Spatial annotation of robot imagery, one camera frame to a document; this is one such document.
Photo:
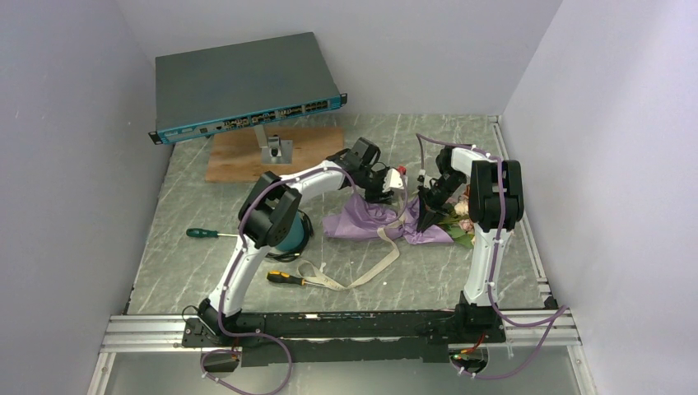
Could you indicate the orange black screwdriver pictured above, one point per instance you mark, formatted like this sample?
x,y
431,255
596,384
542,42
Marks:
x,y
285,278

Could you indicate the purple flower bouquet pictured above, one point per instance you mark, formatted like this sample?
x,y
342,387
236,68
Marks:
x,y
360,220

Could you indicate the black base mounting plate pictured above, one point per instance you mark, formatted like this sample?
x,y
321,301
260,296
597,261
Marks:
x,y
426,335

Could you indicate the brown wooden board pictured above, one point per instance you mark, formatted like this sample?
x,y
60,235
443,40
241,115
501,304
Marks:
x,y
237,156

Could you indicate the grey teal network switch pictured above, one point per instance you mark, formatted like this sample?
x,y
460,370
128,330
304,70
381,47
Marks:
x,y
207,91

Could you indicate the teal vase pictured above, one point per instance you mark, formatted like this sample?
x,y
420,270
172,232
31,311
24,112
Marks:
x,y
294,238

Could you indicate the green handled screwdriver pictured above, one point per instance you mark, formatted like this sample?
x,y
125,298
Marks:
x,y
201,233

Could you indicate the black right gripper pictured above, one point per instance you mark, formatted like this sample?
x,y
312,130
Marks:
x,y
429,211

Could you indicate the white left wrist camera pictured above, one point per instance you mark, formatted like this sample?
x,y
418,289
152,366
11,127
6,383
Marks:
x,y
395,179

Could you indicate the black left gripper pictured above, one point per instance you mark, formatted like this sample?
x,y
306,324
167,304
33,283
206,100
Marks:
x,y
379,196

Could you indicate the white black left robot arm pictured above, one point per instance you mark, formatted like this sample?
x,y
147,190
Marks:
x,y
269,211

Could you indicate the grey metal stand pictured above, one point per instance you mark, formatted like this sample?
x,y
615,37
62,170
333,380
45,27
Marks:
x,y
274,149

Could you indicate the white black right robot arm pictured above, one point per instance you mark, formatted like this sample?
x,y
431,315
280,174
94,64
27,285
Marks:
x,y
495,206

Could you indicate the aluminium frame rail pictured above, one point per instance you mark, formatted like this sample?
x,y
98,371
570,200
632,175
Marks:
x,y
165,333

